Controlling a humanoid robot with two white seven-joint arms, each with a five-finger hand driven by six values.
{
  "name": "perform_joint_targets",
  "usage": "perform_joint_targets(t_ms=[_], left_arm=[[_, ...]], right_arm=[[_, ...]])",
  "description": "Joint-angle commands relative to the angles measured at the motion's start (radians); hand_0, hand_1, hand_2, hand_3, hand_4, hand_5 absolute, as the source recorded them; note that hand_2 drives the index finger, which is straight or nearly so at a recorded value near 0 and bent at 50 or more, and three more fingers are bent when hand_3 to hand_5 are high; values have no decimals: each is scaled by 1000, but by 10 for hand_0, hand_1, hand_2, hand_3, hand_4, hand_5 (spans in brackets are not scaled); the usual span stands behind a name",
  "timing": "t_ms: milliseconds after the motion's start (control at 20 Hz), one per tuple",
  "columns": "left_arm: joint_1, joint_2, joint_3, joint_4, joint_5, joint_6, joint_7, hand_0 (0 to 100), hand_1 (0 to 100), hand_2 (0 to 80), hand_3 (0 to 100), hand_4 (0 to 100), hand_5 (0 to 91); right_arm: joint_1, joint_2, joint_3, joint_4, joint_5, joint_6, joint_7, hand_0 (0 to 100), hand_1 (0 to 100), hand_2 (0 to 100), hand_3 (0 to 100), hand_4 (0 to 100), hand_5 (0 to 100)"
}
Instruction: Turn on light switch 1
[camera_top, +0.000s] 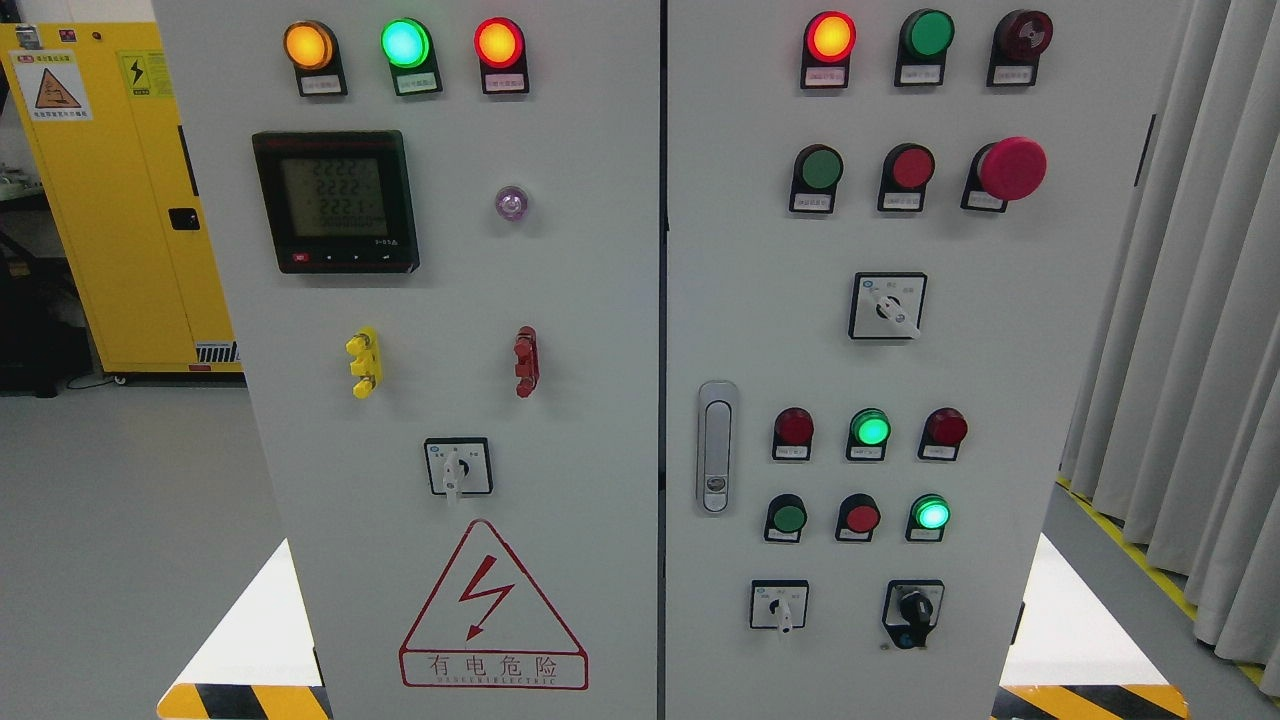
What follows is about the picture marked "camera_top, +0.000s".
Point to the red emergency stop button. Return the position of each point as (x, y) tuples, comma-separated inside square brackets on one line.
[(1004, 171)]

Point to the red push button upper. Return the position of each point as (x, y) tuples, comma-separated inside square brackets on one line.
[(906, 172)]

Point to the black digital power meter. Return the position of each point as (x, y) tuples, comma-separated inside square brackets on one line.
[(338, 202)]

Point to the green push button upper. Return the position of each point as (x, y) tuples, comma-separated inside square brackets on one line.
[(817, 170)]

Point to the white rotary light switch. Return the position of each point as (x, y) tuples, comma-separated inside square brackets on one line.
[(459, 467)]

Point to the red lit indicator top right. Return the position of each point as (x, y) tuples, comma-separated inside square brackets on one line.
[(827, 46)]

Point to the lit green indicator middle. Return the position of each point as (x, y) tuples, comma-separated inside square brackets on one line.
[(869, 431)]

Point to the grey cabinet door handle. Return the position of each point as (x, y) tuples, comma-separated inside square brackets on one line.
[(714, 445)]

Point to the red push button lower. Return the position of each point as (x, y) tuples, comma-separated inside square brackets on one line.
[(857, 519)]

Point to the red electric hazard warning sticker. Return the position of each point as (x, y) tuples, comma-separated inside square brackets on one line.
[(487, 624)]

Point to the red terminal connector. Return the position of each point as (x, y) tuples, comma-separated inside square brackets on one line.
[(527, 368)]

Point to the grey curtain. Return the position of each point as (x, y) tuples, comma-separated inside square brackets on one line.
[(1176, 430)]

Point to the white rotary selector upper right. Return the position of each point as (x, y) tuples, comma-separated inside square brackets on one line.
[(887, 306)]

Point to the yellow terminal connector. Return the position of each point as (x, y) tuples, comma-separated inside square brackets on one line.
[(365, 365)]

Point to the dark red indicator left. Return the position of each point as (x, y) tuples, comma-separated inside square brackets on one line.
[(793, 432)]

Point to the yellow safety storage cabinet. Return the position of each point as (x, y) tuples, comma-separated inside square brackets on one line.
[(97, 103)]

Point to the dark red indicator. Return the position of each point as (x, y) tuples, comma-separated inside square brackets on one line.
[(942, 434), (793, 432)]

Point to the red push button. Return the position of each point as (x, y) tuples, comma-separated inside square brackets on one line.
[(906, 172), (857, 519)]

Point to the dark red indicator right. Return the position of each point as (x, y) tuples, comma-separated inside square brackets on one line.
[(942, 434)]

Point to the white rotary selector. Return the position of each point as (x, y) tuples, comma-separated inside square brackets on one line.
[(887, 306), (778, 605)]

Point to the dark green indicator top right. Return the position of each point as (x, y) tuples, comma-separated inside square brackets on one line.
[(924, 40)]

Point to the grey electrical control cabinet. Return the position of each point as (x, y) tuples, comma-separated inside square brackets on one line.
[(657, 143)]

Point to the orange indicator light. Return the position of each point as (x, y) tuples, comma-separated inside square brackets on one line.
[(314, 53)]

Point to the lit green button lower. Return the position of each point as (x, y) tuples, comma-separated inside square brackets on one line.
[(927, 519)]

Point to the dark red buzzer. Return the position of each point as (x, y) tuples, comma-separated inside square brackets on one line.
[(1018, 43)]

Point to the green push button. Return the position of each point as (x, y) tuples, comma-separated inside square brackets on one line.
[(817, 170), (785, 519)]

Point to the red indicator light top left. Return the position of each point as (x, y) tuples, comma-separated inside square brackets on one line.
[(500, 48)]

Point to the black knob selector switch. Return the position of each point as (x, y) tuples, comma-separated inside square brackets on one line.
[(911, 611)]

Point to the small clear lamp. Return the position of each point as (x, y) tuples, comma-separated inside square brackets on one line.
[(512, 203)]

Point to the white rotary selector lower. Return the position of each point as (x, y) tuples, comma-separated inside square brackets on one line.
[(778, 605)]

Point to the green push button lower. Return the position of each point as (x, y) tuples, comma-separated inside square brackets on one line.
[(785, 519)]

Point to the green indicator light top left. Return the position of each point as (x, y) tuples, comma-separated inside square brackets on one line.
[(411, 56)]

